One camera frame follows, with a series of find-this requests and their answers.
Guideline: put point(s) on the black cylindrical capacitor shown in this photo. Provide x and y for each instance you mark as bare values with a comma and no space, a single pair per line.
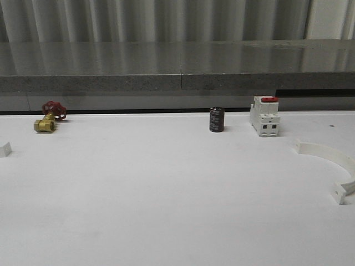
216,123

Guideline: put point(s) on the brass valve with red handle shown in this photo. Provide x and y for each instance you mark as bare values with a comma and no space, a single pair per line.
53,112

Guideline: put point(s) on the white half pipe clamp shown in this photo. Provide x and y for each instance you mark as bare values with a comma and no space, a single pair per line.
5,149
339,190

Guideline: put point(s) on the grey stone ledge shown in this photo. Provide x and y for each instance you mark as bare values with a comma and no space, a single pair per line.
99,76

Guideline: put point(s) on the white circuit breaker red switch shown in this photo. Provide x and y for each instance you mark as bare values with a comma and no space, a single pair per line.
264,116

